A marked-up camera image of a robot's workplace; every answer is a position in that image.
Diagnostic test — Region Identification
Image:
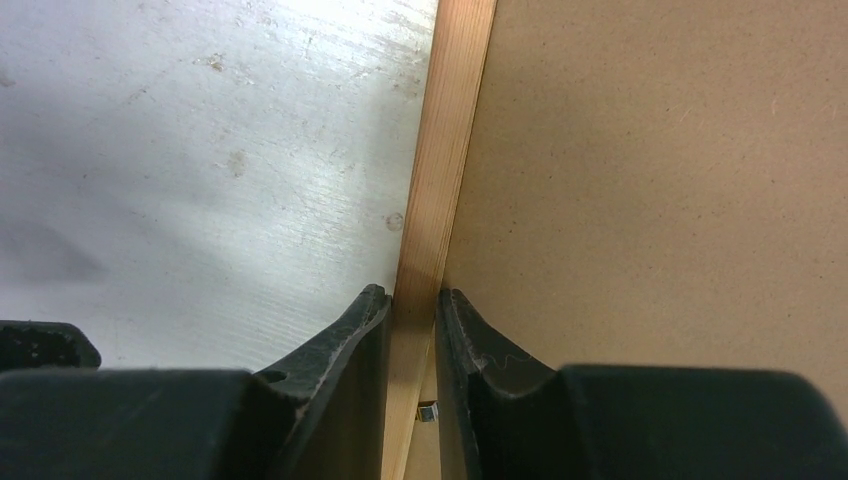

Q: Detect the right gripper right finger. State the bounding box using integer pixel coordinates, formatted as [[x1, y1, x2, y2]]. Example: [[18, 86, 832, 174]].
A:
[[435, 289, 847, 479]]

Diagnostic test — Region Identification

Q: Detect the yellow picture frame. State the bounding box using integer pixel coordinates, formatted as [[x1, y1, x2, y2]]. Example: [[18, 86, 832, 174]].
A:
[[381, 0, 497, 479]]

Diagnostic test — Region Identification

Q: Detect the brown backing board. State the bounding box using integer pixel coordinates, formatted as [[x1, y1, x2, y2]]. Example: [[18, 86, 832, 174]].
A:
[[404, 0, 848, 480]]

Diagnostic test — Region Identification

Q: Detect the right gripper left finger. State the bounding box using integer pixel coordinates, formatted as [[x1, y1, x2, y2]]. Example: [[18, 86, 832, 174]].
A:
[[1, 285, 392, 479]]

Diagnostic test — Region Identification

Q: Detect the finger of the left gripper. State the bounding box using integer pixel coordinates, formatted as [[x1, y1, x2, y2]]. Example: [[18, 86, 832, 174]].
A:
[[1, 320, 102, 371]]

